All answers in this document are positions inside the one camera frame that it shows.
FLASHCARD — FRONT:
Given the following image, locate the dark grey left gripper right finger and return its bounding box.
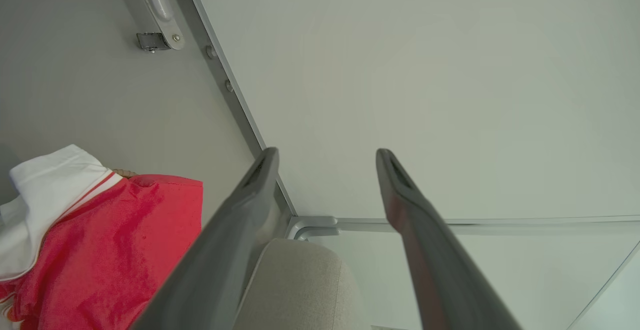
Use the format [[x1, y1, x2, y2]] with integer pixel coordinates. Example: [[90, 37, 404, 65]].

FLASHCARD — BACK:
[[375, 148, 524, 330]]

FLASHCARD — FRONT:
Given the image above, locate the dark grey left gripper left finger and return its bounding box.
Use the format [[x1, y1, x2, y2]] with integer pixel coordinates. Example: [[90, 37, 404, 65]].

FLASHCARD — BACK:
[[131, 147, 280, 330]]

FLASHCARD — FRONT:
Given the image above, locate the red and white garment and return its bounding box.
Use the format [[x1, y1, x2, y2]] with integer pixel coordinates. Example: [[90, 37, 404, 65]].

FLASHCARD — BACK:
[[0, 144, 204, 330]]

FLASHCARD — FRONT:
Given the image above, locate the grey fabric sofa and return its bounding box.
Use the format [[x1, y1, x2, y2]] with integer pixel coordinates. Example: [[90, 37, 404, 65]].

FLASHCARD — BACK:
[[235, 239, 366, 330]]

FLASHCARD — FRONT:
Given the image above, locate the grey aluminium partition frame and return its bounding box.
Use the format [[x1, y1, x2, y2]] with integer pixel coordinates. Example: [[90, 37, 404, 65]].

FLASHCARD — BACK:
[[107, 0, 640, 330]]

